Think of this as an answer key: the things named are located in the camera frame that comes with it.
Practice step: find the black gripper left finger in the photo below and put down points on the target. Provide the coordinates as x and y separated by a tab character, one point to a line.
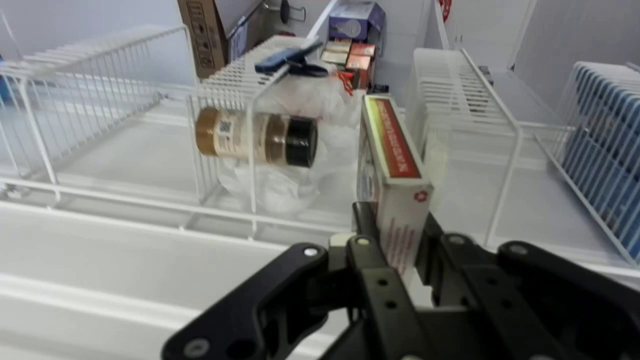
372	292

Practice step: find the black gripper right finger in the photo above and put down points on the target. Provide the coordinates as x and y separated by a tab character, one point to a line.
507	292

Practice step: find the clear plastic bag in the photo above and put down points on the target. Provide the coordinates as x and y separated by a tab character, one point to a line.
293	190

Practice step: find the spice jar with black cap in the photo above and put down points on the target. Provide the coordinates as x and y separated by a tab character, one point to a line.
233	133

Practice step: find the red snack bag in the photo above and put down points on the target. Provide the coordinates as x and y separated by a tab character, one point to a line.
344	80

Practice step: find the purple white carton box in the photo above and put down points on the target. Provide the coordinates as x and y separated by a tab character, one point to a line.
352	20

